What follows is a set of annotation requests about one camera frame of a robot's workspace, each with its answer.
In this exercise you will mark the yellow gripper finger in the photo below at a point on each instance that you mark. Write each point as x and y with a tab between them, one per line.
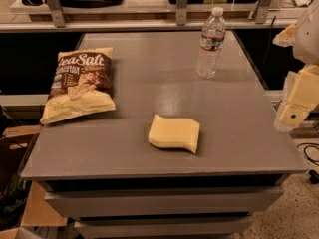
300	98
286	37

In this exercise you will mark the clear plastic water bottle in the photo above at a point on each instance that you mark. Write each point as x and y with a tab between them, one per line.
211	42

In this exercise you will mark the yellow sponge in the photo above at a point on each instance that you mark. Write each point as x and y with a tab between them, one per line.
174	133

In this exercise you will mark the sea salt chips bag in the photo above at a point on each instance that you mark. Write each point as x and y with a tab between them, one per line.
82	85

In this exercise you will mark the lower grey drawer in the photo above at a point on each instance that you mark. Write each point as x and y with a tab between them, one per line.
163	227

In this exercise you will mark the grey drawer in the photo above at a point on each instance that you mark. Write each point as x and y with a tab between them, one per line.
116	203
163	227

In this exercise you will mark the upper grey drawer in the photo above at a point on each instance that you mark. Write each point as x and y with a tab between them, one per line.
116	203

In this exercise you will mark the cardboard box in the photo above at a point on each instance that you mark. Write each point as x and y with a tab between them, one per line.
24	212

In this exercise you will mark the metal shelf bracket right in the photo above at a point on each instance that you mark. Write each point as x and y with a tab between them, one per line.
261	11

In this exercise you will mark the metal shelf bracket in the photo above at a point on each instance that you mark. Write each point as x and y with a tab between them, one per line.
57	13
181	12
261	11

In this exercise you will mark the metal shelf bracket middle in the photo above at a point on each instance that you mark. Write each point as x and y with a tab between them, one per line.
181	12

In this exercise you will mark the metal shelf bracket left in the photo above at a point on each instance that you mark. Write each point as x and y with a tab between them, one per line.
57	13

